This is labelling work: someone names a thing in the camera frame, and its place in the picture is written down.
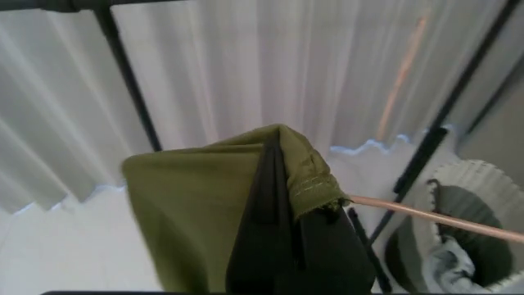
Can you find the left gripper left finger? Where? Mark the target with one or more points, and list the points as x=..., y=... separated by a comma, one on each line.
x=262, y=246

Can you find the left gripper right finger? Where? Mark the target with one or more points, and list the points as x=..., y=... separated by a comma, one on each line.
x=331, y=258

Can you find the green long-sleeved shirt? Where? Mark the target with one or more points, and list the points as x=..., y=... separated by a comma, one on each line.
x=184, y=196

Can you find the white laundry basket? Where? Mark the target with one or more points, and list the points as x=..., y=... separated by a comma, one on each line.
x=471, y=176

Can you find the black clothes rack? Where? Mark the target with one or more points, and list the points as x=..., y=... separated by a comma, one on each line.
x=129, y=78

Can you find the pale grey shorts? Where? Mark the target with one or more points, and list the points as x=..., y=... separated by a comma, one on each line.
x=450, y=266

